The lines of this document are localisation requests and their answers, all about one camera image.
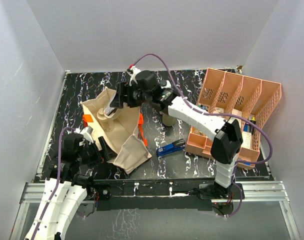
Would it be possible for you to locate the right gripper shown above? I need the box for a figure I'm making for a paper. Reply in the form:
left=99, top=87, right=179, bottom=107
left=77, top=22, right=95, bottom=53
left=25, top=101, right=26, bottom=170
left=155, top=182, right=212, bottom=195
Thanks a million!
left=110, top=82, right=152, bottom=109

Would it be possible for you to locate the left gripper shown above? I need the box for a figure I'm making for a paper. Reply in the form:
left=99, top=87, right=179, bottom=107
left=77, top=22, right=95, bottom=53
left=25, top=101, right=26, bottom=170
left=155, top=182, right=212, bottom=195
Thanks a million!
left=76, top=136, right=118, bottom=167

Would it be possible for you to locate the clear bottle silver cap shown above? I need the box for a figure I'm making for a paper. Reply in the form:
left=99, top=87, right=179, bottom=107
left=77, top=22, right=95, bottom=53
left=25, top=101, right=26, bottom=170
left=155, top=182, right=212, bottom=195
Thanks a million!
left=103, top=105, right=118, bottom=118

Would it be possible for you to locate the canvas tote bag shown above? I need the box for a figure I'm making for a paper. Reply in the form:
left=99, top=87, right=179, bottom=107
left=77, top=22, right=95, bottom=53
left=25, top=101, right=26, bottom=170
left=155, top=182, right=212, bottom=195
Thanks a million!
left=81, top=87, right=152, bottom=174

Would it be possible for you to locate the orange bag handle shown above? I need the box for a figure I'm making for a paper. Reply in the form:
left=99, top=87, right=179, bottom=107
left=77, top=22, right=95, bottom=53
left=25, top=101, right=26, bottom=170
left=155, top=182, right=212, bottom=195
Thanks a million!
left=82, top=113, right=148, bottom=147

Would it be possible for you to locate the white square bottle black cap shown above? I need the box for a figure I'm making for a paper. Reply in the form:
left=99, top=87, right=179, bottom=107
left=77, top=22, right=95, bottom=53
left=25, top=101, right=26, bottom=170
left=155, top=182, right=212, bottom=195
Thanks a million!
left=158, top=79, right=172, bottom=90

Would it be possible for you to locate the green bottle white cap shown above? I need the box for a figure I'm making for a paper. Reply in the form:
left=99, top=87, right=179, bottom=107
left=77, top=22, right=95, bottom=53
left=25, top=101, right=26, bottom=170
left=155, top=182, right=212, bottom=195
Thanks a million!
left=162, top=113, right=176, bottom=127

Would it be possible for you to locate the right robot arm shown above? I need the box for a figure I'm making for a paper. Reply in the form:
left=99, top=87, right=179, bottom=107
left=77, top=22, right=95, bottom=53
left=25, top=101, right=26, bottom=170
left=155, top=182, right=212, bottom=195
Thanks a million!
left=104, top=70, right=243, bottom=199

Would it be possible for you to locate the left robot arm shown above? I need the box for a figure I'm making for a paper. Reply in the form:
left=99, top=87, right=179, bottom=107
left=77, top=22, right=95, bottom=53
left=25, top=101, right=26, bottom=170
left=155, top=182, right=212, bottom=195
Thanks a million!
left=25, top=128, right=117, bottom=240

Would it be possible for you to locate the blue stapler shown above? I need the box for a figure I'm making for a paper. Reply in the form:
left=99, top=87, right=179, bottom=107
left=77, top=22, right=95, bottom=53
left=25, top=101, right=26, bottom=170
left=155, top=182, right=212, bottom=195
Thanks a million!
left=156, top=138, right=186, bottom=157

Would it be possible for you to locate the yellow spiral notebook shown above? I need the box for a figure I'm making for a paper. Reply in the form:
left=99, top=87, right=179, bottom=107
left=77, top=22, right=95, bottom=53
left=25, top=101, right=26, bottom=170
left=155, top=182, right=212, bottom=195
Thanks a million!
left=193, top=128, right=206, bottom=137

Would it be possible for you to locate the pink desk organizer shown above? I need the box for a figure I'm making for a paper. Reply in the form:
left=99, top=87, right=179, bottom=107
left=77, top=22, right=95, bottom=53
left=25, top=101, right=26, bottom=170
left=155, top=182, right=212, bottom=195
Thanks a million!
left=184, top=67, right=283, bottom=171

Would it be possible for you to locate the yellow highlighter marker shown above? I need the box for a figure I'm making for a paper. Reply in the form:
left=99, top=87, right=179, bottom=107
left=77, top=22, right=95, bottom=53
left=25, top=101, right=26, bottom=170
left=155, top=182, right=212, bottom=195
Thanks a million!
left=249, top=116, right=256, bottom=134

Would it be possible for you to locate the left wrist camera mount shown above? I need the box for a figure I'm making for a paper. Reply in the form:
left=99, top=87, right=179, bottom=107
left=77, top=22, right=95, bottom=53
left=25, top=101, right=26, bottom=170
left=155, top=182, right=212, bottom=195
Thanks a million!
left=79, top=126, right=94, bottom=144

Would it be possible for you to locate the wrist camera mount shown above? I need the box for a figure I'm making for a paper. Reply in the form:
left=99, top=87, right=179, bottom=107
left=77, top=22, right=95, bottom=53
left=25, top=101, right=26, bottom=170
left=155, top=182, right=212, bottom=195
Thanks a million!
left=126, top=64, right=141, bottom=86
left=79, top=126, right=94, bottom=144

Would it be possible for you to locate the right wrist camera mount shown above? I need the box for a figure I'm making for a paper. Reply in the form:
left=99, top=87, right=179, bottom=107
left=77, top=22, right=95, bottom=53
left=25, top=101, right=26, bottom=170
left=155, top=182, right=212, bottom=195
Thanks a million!
left=126, top=64, right=141, bottom=86

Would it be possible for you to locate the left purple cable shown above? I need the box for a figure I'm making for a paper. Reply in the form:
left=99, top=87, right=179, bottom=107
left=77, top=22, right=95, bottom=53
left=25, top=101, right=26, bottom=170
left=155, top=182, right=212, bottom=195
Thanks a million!
left=29, top=126, right=80, bottom=240

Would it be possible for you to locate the purple cable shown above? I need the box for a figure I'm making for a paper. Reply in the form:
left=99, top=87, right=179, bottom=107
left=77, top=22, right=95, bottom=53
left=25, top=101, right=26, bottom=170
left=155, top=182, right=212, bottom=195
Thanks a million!
left=29, top=126, right=80, bottom=240
left=131, top=53, right=273, bottom=218

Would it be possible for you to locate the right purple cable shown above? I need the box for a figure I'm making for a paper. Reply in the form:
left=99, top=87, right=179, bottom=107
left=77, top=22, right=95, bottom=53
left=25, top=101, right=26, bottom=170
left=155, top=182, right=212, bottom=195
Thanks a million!
left=131, top=53, right=273, bottom=218

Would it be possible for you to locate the metal base rail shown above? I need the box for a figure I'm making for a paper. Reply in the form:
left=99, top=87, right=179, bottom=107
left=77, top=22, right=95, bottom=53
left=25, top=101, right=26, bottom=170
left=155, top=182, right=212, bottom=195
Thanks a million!
left=19, top=178, right=290, bottom=212

